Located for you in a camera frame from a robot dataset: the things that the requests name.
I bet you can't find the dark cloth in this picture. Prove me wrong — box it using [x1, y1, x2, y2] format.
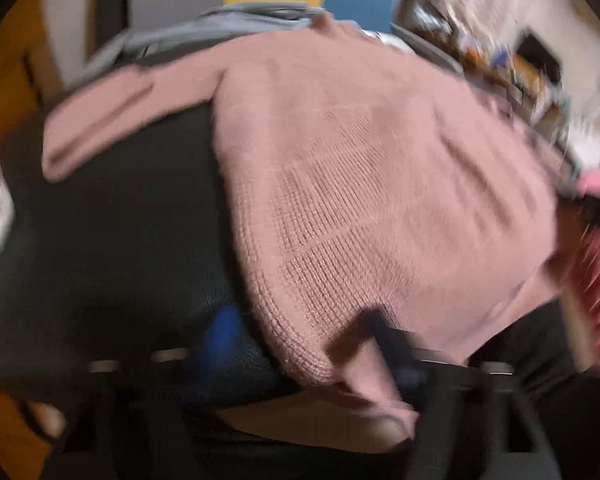
[467, 297, 600, 480]

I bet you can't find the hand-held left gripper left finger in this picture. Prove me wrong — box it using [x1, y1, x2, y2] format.
[80, 305, 281, 480]

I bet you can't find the grey garment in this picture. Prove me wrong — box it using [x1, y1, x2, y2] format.
[77, 2, 331, 86]

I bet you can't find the pink knitted sweater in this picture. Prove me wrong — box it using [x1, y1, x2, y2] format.
[41, 12, 563, 423]

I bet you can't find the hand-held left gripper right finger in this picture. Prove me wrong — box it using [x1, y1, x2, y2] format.
[362, 306, 558, 480]

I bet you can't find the black leather chair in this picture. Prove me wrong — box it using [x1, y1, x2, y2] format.
[0, 95, 301, 396]

